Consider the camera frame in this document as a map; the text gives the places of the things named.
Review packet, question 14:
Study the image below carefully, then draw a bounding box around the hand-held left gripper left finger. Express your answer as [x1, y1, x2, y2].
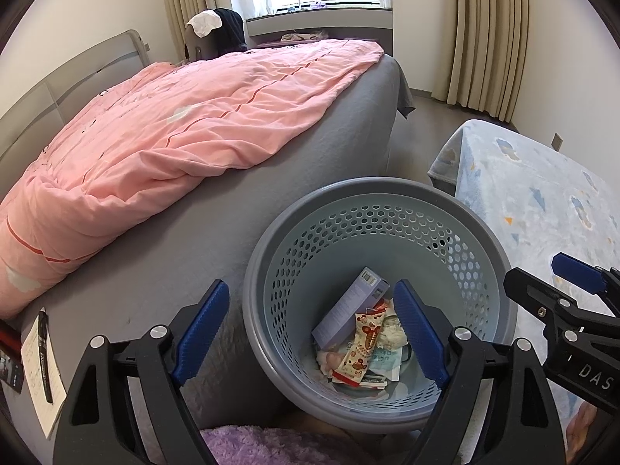
[53, 278, 230, 465]

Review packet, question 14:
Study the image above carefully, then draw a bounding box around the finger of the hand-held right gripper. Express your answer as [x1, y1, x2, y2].
[551, 252, 620, 311]
[504, 267, 620, 335]

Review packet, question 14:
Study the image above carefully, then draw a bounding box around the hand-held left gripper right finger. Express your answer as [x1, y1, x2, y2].
[393, 278, 567, 465]

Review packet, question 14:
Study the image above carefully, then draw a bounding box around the beige paper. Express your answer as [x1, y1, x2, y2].
[373, 307, 408, 350]

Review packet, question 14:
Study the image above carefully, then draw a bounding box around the red cartoon snack wrapper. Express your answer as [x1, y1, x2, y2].
[332, 310, 388, 388]

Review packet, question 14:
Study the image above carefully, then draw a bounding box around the long purple cardboard box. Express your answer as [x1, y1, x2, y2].
[311, 266, 391, 350]

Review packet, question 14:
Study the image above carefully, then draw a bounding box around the grey perforated plastic basket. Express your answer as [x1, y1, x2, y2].
[242, 177, 519, 431]

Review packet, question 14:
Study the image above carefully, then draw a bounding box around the light blue printed blanket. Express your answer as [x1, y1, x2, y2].
[427, 119, 620, 427]

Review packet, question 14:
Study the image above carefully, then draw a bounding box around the purple fluffy rug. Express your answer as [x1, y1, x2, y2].
[201, 424, 369, 465]

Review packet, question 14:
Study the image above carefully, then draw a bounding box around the black pen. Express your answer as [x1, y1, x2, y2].
[38, 310, 54, 404]

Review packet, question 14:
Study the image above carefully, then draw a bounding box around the grey bed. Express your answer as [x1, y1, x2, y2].
[0, 39, 415, 446]

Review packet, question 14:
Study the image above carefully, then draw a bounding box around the white paper sheet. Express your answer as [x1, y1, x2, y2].
[22, 307, 69, 439]

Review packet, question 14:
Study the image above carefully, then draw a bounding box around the black and red device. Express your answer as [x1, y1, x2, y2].
[0, 320, 25, 393]

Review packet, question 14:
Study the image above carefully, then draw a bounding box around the pink quilt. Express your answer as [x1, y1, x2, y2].
[0, 39, 386, 320]

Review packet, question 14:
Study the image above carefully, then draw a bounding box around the grey headboard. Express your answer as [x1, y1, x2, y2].
[0, 29, 151, 136]

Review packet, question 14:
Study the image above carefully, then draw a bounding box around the dark chair with black garment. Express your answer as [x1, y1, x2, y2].
[184, 8, 248, 64]

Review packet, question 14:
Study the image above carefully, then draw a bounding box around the white cloth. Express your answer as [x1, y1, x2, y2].
[186, 8, 224, 38]

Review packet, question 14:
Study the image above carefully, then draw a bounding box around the bundle of cloth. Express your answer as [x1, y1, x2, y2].
[281, 31, 330, 43]

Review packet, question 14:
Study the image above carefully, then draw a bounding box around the grey window sill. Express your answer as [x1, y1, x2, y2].
[245, 5, 393, 52]

